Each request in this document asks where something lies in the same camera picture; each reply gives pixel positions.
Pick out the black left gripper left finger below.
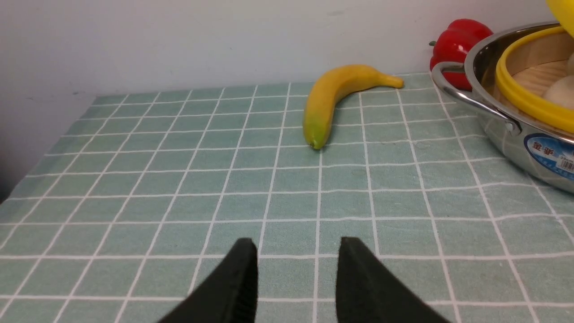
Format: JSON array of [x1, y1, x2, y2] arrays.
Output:
[[159, 238, 259, 323]]

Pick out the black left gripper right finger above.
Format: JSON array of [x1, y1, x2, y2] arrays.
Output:
[[335, 237, 448, 323]]

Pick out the yellow-rimmed bamboo steamer basket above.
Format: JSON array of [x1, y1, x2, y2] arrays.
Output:
[[496, 26, 574, 133]]

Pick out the yellow woven steamer lid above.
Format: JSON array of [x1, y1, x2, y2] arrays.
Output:
[[546, 0, 574, 38]]

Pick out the stainless steel pot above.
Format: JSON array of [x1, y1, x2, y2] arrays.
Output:
[[431, 22, 573, 192]]

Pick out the green checkered tablecloth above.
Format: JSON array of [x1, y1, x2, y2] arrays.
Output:
[[0, 73, 573, 323]]

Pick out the yellow banana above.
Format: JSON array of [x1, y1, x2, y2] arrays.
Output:
[[303, 64, 404, 150]]

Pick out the red bell pepper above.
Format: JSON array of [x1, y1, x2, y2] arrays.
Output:
[[429, 18, 493, 70]]

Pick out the round white bun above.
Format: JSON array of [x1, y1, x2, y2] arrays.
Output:
[[543, 75, 574, 110]]

